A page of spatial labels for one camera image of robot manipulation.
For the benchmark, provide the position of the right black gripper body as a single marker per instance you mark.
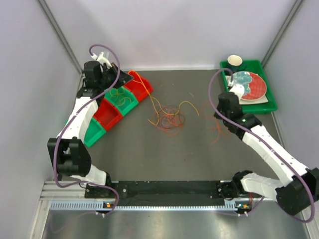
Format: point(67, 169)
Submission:
point(221, 112)

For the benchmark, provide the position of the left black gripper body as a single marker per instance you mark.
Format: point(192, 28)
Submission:
point(109, 76)

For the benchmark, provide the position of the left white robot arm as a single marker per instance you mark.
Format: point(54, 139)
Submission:
point(67, 151)

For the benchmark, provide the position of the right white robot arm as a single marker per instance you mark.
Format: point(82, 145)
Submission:
point(296, 186)

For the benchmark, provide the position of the white square plate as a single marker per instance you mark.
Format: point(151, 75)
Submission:
point(261, 100)

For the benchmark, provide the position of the red and blue plate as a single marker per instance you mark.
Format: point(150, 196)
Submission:
point(255, 87)

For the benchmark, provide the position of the red bin far end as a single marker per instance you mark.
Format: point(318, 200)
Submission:
point(139, 86)

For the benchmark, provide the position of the dark green cup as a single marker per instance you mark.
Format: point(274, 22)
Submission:
point(235, 63)

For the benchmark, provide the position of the large green tray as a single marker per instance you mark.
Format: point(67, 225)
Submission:
point(255, 66)

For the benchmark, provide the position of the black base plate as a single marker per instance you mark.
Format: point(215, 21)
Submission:
point(177, 193)

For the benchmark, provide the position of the aluminium frame rail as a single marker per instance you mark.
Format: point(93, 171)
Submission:
point(50, 191)

